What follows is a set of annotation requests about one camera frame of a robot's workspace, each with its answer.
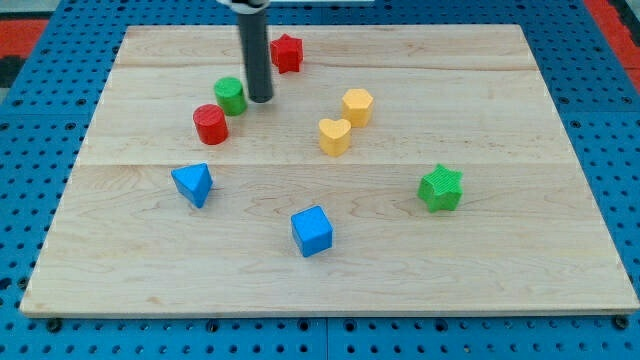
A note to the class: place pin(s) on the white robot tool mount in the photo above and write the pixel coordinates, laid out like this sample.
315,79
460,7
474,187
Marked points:
245,6

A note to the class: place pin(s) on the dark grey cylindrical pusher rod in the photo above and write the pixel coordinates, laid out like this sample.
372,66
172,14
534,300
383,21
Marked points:
255,46

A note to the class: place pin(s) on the red star block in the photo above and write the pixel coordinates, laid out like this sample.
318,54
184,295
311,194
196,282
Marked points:
287,53

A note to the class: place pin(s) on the green cylinder block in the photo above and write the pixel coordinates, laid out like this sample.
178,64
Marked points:
229,94

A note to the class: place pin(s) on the red cylinder block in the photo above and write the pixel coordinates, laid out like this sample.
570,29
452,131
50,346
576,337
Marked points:
210,124

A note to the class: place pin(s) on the yellow hexagon block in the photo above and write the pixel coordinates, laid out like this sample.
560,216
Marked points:
357,107

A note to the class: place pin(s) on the yellow heart block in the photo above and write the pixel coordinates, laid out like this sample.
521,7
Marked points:
334,136

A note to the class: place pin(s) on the blue triangle block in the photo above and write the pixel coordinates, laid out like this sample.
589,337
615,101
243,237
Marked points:
194,182

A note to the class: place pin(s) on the blue cube block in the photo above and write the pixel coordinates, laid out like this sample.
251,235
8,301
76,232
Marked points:
312,231

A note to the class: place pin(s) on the green star block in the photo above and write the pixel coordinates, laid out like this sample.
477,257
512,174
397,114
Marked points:
441,189

